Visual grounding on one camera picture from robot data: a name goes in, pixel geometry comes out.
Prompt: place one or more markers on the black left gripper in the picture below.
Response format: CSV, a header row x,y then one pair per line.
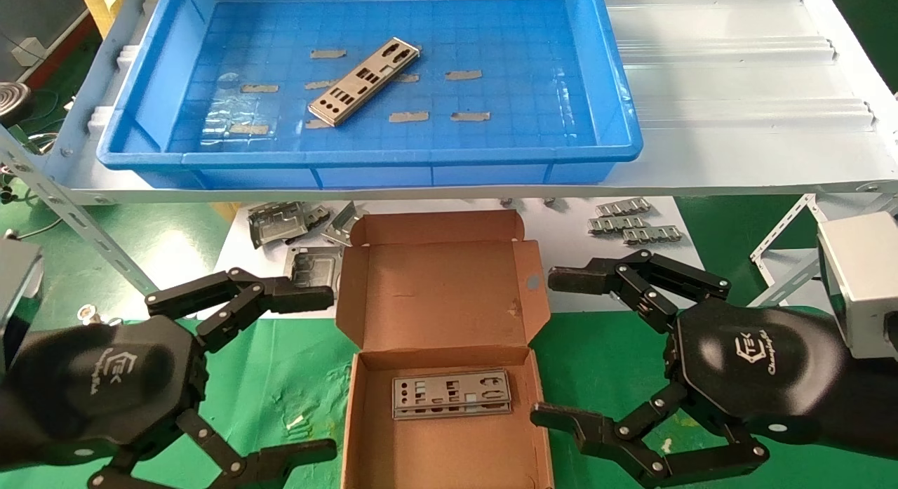
x,y
105,384

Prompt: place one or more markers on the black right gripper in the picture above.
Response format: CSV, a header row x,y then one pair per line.
x,y
758,363

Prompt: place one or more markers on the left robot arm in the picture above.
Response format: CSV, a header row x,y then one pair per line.
x,y
8,426

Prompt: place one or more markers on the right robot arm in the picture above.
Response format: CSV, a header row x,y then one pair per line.
x,y
870,405

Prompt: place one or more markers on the brown cardboard box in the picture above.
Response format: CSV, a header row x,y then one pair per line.
x,y
442,292

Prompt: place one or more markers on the blue plastic tray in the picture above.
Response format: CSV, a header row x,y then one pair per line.
x,y
533,89

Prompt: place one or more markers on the green cloth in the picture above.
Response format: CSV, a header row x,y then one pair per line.
x,y
295,363

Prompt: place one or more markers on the grey toothed metal strip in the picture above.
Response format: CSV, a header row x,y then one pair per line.
x,y
652,235
617,224
622,207

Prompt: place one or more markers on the white board sheet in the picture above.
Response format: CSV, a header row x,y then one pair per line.
x,y
568,226

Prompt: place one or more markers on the silver binder clip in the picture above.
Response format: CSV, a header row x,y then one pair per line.
x,y
88,311

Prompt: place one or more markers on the small grey metal part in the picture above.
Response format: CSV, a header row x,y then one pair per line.
x,y
317,215

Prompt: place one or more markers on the grey slotted shelf upright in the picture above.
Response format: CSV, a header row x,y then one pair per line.
x,y
70,212

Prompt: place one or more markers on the grey metal shelf board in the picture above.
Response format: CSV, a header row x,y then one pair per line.
x,y
736,124

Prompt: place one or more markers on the black round disc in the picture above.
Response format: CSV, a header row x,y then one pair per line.
x,y
10,99

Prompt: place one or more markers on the white power socket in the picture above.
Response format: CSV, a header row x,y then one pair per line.
x,y
28,50

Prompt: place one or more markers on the square grey metal frame part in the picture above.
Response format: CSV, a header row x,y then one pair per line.
x,y
316,261

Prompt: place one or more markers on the large grey metal frame part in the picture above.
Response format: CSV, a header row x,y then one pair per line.
x,y
277,222

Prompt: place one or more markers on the shiny bent metal bracket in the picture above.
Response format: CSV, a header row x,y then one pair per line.
x,y
344,222

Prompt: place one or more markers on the grey slotted angle bracket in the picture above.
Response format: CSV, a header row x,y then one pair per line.
x,y
786,226

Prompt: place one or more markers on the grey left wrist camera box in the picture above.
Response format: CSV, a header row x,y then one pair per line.
x,y
17,299

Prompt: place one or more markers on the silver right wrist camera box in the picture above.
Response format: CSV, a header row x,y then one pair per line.
x,y
863,285

